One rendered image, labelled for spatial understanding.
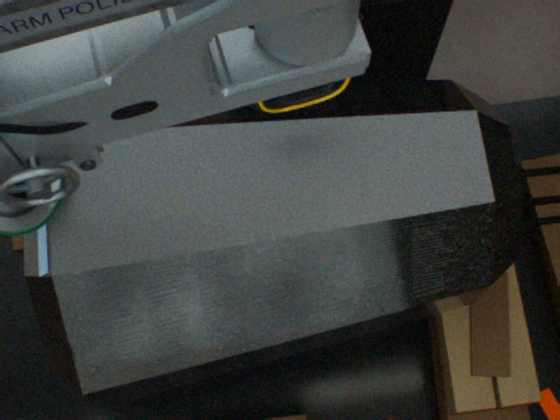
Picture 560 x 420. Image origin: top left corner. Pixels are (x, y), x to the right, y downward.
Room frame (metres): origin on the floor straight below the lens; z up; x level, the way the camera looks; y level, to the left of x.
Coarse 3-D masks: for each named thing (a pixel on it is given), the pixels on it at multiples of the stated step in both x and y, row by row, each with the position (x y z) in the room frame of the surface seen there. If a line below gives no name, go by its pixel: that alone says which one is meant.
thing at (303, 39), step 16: (352, 0) 0.72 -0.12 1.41; (288, 16) 0.69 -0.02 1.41; (304, 16) 0.69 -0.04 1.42; (320, 16) 0.69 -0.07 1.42; (336, 16) 0.70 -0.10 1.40; (352, 16) 0.72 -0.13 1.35; (256, 32) 0.74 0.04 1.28; (272, 32) 0.71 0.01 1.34; (288, 32) 0.69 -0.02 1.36; (304, 32) 0.69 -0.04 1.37; (320, 32) 0.69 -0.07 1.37; (336, 32) 0.70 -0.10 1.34; (352, 32) 0.73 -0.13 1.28; (272, 48) 0.71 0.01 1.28; (288, 48) 0.69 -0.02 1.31; (304, 48) 0.69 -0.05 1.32; (320, 48) 0.69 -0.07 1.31; (336, 48) 0.70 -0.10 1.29; (304, 64) 0.69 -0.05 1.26
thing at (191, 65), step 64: (256, 0) 0.66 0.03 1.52; (320, 0) 0.68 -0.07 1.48; (0, 64) 0.64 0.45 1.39; (64, 64) 0.63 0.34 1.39; (128, 64) 0.61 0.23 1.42; (192, 64) 0.63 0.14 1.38; (256, 64) 0.70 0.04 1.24; (320, 64) 0.70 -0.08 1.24; (0, 128) 0.52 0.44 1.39; (64, 128) 0.55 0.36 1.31; (128, 128) 0.59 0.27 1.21
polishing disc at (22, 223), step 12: (60, 180) 0.62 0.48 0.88; (0, 204) 0.56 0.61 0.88; (48, 204) 0.56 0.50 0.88; (0, 216) 0.54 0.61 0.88; (12, 216) 0.54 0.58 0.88; (24, 216) 0.54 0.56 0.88; (36, 216) 0.53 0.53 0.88; (48, 216) 0.54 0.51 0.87; (0, 228) 0.51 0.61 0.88; (12, 228) 0.51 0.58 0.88; (24, 228) 0.51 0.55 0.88
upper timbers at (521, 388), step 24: (456, 312) 0.42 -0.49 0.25; (456, 336) 0.35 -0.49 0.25; (456, 360) 0.28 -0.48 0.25; (528, 360) 0.28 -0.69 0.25; (456, 384) 0.22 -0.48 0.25; (480, 384) 0.21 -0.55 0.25; (504, 384) 0.21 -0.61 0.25; (528, 384) 0.21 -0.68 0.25; (456, 408) 0.15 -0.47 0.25; (480, 408) 0.15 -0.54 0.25
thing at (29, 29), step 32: (0, 0) 0.57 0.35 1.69; (32, 0) 0.57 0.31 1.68; (64, 0) 0.58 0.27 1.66; (96, 0) 0.59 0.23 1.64; (128, 0) 0.60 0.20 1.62; (160, 0) 0.61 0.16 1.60; (192, 0) 0.62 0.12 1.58; (0, 32) 0.55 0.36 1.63; (32, 32) 0.56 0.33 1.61; (64, 32) 0.57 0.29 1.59
